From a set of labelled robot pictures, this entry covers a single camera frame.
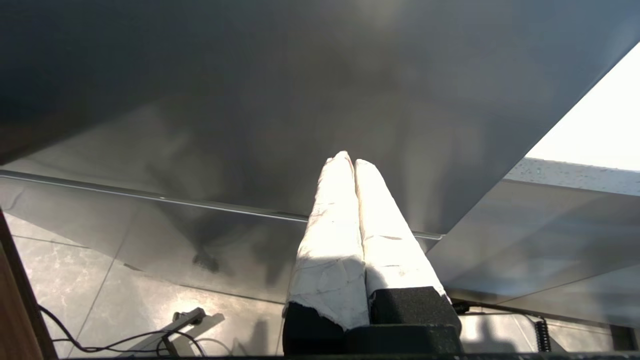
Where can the paper-wrapped left gripper left finger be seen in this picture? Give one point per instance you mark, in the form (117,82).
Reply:
(330,250)

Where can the paper-wrapped left gripper right finger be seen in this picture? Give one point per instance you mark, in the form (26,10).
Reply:
(395,260)

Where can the grey base cabinet front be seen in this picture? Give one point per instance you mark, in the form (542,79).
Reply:
(540,240)

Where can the tall grey cabinet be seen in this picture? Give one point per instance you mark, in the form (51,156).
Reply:
(200,75)

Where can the black cabinet foot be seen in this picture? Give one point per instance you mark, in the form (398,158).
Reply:
(624,337)

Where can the brown wooden panel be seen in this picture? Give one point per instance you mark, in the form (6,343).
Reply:
(15,310)

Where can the grey metal floor bracket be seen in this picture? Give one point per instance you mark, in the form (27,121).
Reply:
(187,316)

